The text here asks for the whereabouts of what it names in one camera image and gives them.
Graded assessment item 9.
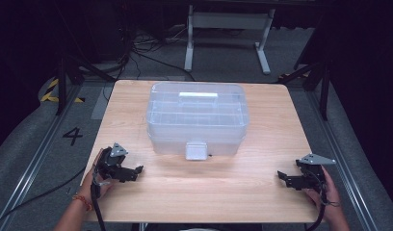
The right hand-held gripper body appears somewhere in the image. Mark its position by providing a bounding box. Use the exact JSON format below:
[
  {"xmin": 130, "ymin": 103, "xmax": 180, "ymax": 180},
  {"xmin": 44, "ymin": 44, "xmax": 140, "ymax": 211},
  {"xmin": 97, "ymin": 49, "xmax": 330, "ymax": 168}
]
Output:
[{"xmin": 295, "ymin": 153, "xmax": 337, "ymax": 193}]

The person's left hand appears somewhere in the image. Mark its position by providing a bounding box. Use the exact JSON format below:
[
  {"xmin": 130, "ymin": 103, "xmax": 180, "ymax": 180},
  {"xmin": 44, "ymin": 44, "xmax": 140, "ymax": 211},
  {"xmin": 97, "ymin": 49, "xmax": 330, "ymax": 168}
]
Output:
[{"xmin": 80, "ymin": 148, "xmax": 122, "ymax": 206}]

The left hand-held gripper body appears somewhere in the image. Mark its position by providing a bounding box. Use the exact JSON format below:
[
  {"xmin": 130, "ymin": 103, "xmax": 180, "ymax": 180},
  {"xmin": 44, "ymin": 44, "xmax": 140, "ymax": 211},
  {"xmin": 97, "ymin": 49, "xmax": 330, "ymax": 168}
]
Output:
[{"xmin": 97, "ymin": 142, "xmax": 129, "ymax": 182}]

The person's right hand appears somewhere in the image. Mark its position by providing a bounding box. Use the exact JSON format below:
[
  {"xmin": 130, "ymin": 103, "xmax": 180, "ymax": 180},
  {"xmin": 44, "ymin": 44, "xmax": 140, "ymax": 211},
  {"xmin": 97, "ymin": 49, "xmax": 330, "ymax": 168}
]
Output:
[{"xmin": 303, "ymin": 166, "xmax": 343, "ymax": 223}]

